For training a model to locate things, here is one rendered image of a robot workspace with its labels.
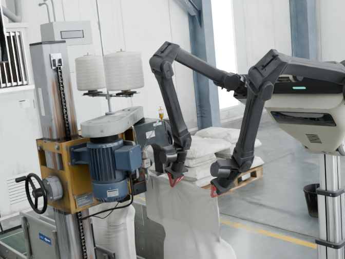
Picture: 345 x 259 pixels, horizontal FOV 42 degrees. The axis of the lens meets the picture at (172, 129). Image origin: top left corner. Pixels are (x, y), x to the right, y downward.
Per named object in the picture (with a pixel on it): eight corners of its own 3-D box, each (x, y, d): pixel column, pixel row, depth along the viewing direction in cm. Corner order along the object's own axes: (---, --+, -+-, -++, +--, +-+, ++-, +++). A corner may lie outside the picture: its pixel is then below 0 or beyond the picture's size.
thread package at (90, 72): (114, 88, 214) (110, 52, 211) (88, 92, 204) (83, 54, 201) (96, 88, 224) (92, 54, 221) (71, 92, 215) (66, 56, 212)
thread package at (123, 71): (153, 88, 195) (149, 48, 192) (121, 93, 184) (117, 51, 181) (129, 88, 207) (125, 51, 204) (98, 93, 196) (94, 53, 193)
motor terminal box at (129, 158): (144, 171, 190) (141, 144, 188) (133, 178, 181) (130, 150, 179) (127, 170, 193) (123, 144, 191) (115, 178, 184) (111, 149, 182)
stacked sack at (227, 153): (264, 147, 568) (264, 136, 565) (230, 160, 523) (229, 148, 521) (237, 144, 600) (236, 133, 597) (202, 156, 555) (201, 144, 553)
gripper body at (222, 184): (208, 182, 185) (217, 171, 180) (224, 176, 192) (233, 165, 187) (218, 195, 182) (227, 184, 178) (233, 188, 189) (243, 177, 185)
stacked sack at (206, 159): (218, 162, 518) (217, 150, 516) (190, 171, 493) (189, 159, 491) (182, 155, 571) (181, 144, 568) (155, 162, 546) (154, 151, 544)
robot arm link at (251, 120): (277, 82, 147) (262, 63, 154) (261, 86, 145) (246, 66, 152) (254, 170, 176) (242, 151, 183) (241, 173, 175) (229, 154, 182)
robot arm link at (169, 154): (192, 138, 201) (180, 132, 208) (171, 141, 195) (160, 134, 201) (189, 163, 205) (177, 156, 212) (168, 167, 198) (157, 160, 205)
